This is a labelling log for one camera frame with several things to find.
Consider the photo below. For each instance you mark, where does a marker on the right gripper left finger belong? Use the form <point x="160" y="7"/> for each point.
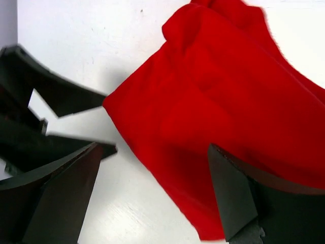
<point x="48" y="204"/>

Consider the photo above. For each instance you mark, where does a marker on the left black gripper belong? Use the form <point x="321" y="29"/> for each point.
<point x="24" y="144"/>

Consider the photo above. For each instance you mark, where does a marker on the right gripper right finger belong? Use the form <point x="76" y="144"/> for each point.
<point x="258" y="207"/>

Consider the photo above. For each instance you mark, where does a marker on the red t shirt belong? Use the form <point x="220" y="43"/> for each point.
<point x="219" y="78"/>

